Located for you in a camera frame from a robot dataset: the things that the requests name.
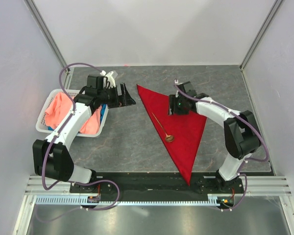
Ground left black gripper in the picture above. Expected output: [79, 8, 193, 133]
[98, 83, 135, 109]

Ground red cloth napkin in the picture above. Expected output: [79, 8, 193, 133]
[137, 85, 207, 185]

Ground copper spoon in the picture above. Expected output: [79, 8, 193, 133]
[152, 113, 174, 142]

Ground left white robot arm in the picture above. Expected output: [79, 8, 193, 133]
[32, 71, 136, 192]

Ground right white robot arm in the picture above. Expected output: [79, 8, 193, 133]
[169, 80, 262, 193]

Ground blue cloth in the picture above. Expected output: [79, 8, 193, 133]
[45, 104, 106, 135]

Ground pink cloth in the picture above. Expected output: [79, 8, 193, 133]
[45, 92, 106, 135]

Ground white plastic basket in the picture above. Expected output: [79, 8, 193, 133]
[36, 89, 108, 138]

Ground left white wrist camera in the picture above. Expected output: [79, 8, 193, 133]
[100, 70, 118, 89]

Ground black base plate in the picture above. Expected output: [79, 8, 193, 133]
[68, 171, 245, 202]

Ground slotted cable duct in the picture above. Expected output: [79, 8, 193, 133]
[35, 194, 230, 206]

